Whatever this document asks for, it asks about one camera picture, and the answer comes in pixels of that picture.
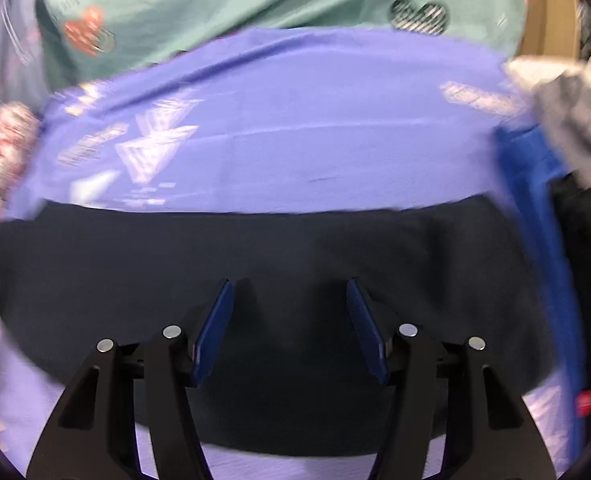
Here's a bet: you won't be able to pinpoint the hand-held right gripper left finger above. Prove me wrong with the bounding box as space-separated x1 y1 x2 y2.
25 279 236 480

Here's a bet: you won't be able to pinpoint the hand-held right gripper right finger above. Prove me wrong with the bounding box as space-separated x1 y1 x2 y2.
347 277 556 480

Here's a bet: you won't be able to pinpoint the navy pants with grey waistband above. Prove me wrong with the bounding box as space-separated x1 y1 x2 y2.
0 195 556 458

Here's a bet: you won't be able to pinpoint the blue garment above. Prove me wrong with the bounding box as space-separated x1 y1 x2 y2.
495 125 591 456

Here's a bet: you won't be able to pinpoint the black garment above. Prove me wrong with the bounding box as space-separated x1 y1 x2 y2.
550 175 591 411

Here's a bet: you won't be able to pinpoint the purple patterned bed sheet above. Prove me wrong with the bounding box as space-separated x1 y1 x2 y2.
0 27 576 480

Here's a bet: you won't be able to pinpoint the red floral quilt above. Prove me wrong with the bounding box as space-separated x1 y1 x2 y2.
0 102 43 263

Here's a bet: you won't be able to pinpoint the grey garment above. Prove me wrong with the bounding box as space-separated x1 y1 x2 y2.
530 62 591 188

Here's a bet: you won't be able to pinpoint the white cloth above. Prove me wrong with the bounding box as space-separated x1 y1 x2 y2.
505 55 586 91

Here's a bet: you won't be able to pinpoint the green heart print quilt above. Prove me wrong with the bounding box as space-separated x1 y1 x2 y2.
38 0 531 93

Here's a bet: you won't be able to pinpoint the grey plaid cloth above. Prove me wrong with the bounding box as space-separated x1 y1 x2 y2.
0 0 51 126

